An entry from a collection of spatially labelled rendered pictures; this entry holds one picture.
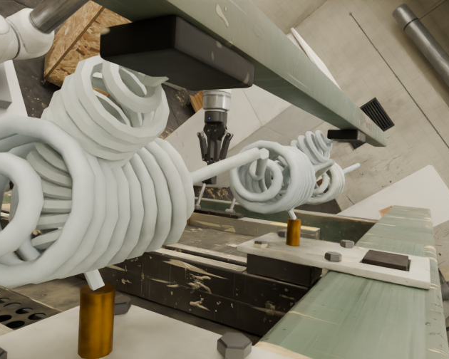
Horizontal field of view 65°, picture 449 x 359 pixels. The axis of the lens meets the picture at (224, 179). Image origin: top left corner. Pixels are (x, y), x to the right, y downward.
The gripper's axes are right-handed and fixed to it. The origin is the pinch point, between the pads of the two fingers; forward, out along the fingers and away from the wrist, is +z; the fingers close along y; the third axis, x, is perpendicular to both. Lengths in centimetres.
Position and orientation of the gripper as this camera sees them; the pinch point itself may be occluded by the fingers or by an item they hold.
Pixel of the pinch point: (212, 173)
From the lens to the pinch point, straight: 116.6
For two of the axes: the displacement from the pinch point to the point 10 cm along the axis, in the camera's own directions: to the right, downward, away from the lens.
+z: -0.6, 10.0, 0.5
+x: -4.9, 0.2, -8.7
